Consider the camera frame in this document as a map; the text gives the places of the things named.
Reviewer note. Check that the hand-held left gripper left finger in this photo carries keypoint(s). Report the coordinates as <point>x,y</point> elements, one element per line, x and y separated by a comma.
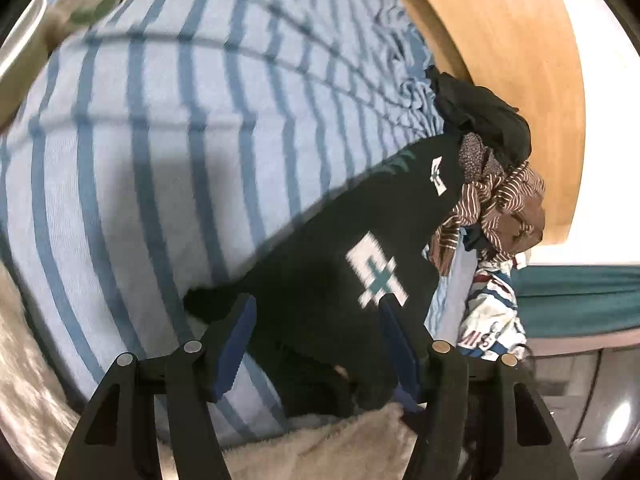
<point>235,345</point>

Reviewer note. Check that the beige fluffy blanket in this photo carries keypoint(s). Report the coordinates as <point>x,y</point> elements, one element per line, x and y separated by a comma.
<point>325,445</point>

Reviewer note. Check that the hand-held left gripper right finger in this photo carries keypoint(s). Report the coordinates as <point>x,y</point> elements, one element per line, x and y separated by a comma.
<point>400,350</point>

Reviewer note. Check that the blue striped bed sheet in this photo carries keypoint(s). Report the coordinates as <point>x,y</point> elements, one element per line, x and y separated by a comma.
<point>150,110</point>

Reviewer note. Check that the grey sheet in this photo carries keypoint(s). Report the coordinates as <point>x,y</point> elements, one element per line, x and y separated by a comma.
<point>457,290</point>

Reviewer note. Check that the brown dotted cloth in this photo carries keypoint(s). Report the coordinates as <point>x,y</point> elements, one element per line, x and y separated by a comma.
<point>472,155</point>

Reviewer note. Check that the wooden headboard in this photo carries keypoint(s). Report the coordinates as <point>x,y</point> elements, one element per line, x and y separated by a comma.
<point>500,35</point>

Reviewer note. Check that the teal curtain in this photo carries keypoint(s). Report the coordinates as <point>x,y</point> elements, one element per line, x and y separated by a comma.
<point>575,300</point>

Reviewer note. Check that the brown striped shirt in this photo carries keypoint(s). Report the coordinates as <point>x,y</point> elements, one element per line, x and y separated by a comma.
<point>500,195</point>

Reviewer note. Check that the black patterned knit sweater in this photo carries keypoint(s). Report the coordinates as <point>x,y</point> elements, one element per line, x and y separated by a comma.
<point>325,260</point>

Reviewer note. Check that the white red blue printed blanket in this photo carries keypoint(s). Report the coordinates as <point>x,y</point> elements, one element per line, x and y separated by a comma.
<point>490,320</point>

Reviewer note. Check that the dark navy cloth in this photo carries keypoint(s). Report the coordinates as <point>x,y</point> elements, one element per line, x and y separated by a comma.
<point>477,242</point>

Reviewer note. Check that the black cloth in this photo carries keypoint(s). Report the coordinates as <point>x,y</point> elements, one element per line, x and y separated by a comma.
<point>485,115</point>

